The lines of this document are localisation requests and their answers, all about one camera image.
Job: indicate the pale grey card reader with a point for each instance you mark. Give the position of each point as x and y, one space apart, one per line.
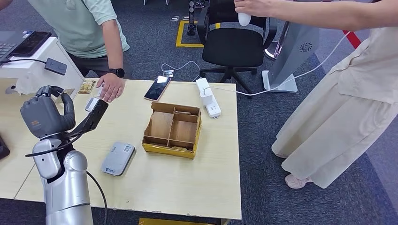
117 158

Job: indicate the person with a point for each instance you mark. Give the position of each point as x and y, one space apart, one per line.
357 124
77 31

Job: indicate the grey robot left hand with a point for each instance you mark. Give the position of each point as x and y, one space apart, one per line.
43 118

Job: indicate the person's left hand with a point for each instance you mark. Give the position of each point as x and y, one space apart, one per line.
112 88

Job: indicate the grey card in box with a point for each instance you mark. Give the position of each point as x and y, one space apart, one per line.
182 112

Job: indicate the silver kiosk white base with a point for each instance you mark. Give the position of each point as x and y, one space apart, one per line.
292 59

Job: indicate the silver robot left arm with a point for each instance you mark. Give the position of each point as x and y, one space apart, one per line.
68 186

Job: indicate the black flat device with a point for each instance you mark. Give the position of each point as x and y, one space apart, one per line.
3 149

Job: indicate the wooden compartment box yellow front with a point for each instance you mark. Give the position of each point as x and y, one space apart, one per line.
161 124

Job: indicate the black wristwatch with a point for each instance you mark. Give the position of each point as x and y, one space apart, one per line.
117 73

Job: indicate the small white charger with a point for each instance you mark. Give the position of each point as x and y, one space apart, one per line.
168 74

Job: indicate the white desk riser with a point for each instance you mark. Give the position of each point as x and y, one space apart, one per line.
67 74

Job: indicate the grey laptop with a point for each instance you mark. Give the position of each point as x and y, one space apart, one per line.
9 46

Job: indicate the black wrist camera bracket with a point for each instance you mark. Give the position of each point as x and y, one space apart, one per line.
91 119

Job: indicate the black phone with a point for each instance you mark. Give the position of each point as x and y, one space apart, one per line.
31 43

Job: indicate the room key card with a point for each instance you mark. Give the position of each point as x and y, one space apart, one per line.
64 94
178 148

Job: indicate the chrome dome base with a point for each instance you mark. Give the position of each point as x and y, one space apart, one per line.
271 51

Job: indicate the white plug adapter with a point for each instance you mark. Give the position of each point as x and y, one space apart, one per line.
205 93

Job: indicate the small black box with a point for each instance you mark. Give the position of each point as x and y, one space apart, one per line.
56 66

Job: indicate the white furniture legs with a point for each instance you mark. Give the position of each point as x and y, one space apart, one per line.
145 2

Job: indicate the crumpled white tissue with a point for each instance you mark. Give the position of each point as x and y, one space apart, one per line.
26 88

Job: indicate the black office chair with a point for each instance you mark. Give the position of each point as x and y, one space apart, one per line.
233 46

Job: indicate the white handheld device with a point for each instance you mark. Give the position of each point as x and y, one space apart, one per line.
244 20

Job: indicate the person's pale pink shoe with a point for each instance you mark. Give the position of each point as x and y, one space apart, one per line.
295 182
279 155

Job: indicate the yellow patterned packet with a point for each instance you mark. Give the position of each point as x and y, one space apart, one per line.
87 87

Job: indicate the smartphone with pink case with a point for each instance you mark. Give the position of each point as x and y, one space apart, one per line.
157 88

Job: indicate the yellow board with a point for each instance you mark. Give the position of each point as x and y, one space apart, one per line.
161 222

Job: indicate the white power strip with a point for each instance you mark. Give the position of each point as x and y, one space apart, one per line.
214 110

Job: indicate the person's forearm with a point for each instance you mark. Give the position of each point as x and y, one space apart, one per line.
326 15

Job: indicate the person's left forearm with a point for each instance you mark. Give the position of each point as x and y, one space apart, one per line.
113 52

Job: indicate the person's hand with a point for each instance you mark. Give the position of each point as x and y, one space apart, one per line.
255 7

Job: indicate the black stand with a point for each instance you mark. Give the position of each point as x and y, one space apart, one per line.
192 18

